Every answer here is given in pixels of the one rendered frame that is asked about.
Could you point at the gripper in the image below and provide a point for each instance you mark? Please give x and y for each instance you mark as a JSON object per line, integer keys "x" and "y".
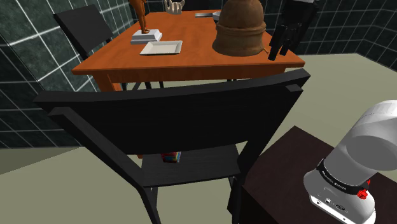
{"x": 299, "y": 14}

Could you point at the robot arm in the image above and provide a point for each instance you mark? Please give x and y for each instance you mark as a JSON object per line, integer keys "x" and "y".
{"x": 353, "y": 149}

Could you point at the orange wooden table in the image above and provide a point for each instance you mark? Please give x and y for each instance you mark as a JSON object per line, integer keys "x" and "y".
{"x": 192, "y": 60}

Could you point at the white hand sculpture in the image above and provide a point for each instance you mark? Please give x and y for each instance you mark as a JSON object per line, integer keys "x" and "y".
{"x": 174, "y": 7}

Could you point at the white square plate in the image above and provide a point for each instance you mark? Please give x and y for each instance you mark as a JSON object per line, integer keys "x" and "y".
{"x": 161, "y": 47}

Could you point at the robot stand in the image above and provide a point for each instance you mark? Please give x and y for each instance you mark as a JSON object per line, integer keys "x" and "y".
{"x": 279, "y": 173}

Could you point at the brown figure on white base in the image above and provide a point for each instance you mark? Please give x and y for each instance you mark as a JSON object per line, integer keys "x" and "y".
{"x": 146, "y": 37}

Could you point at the large black chair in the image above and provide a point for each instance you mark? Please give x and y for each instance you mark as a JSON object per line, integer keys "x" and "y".
{"x": 173, "y": 124}

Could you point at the colourful small box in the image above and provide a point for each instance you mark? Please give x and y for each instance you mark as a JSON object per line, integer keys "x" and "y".
{"x": 170, "y": 157}

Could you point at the small black chair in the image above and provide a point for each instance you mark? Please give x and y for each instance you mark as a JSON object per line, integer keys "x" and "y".
{"x": 83, "y": 28}

